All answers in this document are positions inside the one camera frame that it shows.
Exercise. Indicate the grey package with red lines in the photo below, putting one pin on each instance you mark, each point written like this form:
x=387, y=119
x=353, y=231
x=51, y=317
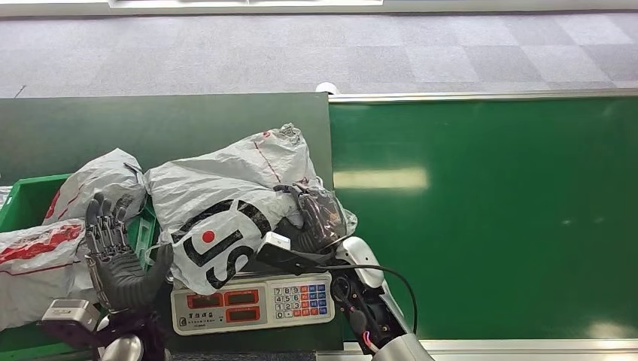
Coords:
x=99, y=174

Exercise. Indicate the white package with red print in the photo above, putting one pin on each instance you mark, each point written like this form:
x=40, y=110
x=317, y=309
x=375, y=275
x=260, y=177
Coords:
x=35, y=279

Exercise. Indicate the white electronic weighing scale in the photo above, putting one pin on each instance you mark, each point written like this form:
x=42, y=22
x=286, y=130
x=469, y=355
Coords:
x=249, y=299

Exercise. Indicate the green conveyor belt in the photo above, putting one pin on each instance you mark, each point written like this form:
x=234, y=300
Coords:
x=498, y=224

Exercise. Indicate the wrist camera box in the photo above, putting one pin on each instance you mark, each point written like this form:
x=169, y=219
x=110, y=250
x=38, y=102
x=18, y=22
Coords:
x=70, y=311
x=276, y=241

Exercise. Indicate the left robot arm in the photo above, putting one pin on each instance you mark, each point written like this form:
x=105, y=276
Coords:
x=132, y=339

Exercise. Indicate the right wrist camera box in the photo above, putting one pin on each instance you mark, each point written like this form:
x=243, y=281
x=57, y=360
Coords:
x=276, y=241

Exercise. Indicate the small white round object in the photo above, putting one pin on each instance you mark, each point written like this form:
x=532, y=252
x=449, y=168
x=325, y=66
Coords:
x=327, y=88

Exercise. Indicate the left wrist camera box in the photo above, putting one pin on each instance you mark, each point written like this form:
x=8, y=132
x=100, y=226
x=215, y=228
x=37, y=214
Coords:
x=70, y=311

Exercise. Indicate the grey package with black print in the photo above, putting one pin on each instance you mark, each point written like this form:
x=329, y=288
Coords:
x=214, y=189

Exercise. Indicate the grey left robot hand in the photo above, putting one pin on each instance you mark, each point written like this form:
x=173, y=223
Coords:
x=119, y=279

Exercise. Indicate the green plastic basket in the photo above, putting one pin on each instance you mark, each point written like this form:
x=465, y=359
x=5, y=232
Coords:
x=25, y=199

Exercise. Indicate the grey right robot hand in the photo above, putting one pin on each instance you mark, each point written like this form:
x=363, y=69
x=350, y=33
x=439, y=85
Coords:
x=319, y=219

